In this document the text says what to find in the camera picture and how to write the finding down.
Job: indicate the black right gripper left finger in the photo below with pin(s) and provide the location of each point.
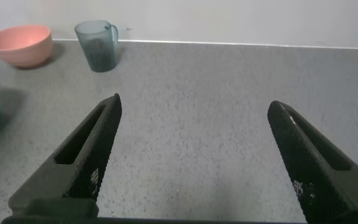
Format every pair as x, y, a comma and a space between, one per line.
73, 168

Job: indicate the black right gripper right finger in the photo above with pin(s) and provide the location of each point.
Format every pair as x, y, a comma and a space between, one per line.
319, 174

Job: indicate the translucent blue ribbed cup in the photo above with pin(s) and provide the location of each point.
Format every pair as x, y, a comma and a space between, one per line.
99, 46

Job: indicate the pink plastic bowl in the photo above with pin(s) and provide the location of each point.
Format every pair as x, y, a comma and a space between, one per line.
20, 46

